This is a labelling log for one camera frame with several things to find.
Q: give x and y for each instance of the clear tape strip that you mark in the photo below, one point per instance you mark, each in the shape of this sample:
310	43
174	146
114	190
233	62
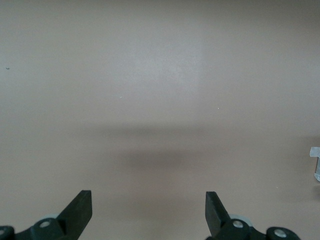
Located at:
315	151

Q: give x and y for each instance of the clear plastic egg box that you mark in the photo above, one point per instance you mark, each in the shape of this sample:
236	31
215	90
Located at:
318	168

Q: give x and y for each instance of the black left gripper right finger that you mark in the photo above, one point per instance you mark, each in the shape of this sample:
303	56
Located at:
217	220

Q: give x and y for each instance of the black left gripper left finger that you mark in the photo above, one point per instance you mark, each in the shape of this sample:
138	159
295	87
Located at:
75	215

